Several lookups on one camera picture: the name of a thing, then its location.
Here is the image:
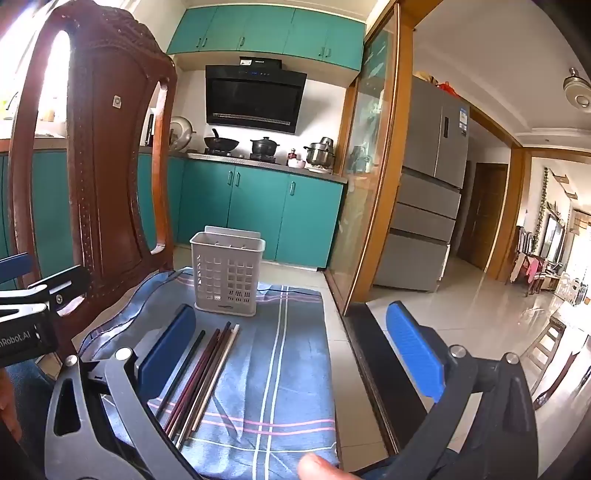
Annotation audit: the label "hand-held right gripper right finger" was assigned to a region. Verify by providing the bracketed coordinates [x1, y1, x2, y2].
[365, 301, 539, 480]

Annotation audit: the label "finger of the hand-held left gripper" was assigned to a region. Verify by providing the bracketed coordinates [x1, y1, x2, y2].
[0, 265, 90, 318]
[0, 254, 35, 283]

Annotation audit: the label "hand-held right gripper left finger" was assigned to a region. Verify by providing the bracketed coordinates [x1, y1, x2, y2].
[44, 304, 204, 480]

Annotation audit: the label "black chopstick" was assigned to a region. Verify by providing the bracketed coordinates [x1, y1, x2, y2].
[154, 330, 207, 420]

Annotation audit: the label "beige wooden chopstick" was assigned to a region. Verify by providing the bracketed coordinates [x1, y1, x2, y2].
[190, 324, 241, 433]

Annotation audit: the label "beige wooden chopsticks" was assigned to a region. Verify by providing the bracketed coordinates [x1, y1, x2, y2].
[175, 325, 234, 450]

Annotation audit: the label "white plastic utensil basket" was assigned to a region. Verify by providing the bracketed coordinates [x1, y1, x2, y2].
[190, 226, 267, 317]

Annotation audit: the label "person's right hand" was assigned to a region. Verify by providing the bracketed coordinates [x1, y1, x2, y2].
[298, 453, 357, 480]

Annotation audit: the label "carved wooden chair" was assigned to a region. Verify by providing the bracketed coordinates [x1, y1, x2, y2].
[7, 0, 179, 343]

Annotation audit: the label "blue plaid cloth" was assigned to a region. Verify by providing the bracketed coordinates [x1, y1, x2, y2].
[76, 267, 341, 474]

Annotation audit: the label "wooden dining chair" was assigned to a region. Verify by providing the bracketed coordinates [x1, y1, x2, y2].
[522, 318, 591, 411]

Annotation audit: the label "brown wooden door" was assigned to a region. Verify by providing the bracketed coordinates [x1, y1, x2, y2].
[457, 162, 507, 271]

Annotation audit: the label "silver refrigerator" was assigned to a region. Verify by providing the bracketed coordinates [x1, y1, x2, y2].
[373, 76, 471, 293]

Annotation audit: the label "wood framed glass sliding door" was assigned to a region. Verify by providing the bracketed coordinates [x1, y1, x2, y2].
[323, 2, 414, 317]

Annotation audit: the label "white pot lid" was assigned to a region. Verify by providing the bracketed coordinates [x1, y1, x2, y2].
[169, 116, 197, 152]

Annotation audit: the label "gas stove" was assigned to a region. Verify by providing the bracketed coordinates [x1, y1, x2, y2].
[203, 148, 278, 164]

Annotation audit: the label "black wok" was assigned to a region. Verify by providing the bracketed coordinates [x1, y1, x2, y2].
[204, 128, 241, 151]

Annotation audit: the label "stainless steel pot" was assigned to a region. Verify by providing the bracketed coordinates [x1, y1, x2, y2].
[304, 137, 336, 168]

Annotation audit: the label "black cooking pot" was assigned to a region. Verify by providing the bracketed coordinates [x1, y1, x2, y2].
[250, 137, 281, 158]

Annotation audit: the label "black range hood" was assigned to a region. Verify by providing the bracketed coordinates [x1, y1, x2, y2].
[205, 56, 308, 136]

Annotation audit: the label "ceiling light fixture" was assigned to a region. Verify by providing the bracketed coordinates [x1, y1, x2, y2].
[562, 68, 591, 108]

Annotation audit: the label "teal upper kitchen cabinets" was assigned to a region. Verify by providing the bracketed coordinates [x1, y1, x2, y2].
[166, 6, 368, 73]

